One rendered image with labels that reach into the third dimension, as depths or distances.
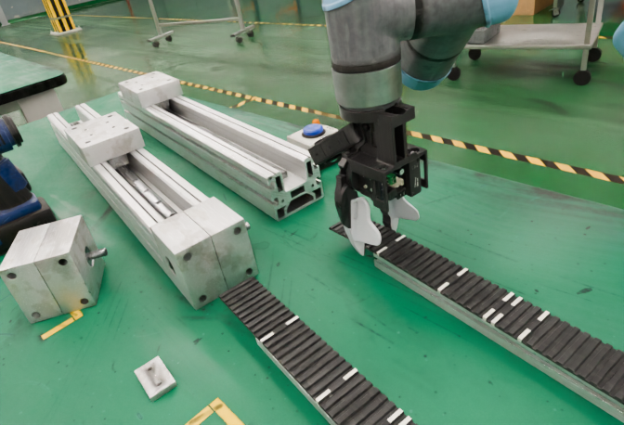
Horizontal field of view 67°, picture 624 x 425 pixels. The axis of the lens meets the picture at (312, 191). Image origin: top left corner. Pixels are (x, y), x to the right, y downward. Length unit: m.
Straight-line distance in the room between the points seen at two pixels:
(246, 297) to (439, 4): 0.39
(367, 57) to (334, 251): 0.31
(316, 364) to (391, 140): 0.25
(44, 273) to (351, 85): 0.47
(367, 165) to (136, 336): 0.36
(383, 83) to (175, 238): 0.33
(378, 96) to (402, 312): 0.26
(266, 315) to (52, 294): 0.32
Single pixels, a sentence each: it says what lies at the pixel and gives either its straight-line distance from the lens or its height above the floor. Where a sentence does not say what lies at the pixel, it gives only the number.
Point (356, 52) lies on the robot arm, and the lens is 0.49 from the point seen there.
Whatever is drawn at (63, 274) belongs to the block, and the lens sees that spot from 0.72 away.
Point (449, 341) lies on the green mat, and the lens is 0.56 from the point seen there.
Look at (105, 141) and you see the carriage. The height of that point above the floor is 0.90.
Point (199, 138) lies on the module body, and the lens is 0.95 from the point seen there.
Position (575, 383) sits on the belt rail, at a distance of 0.53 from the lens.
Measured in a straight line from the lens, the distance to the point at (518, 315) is 0.55.
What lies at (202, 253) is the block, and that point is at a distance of 0.62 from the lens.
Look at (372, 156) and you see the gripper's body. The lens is 0.55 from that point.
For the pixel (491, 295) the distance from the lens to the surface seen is 0.57.
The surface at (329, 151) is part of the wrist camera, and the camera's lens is 0.59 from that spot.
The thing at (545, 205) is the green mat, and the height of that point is 0.78.
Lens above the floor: 1.20
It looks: 30 degrees down
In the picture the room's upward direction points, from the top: 10 degrees counter-clockwise
